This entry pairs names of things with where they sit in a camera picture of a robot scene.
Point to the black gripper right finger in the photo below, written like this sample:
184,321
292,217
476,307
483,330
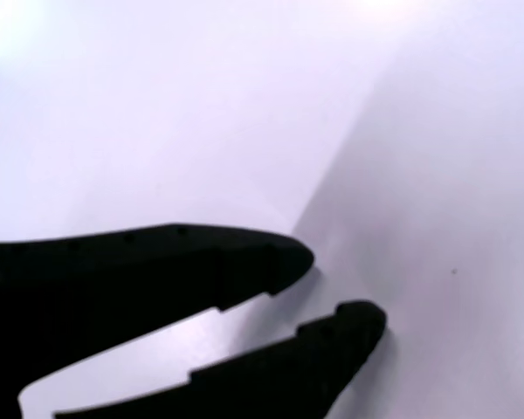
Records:
288,375

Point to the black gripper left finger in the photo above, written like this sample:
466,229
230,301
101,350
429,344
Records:
113,283

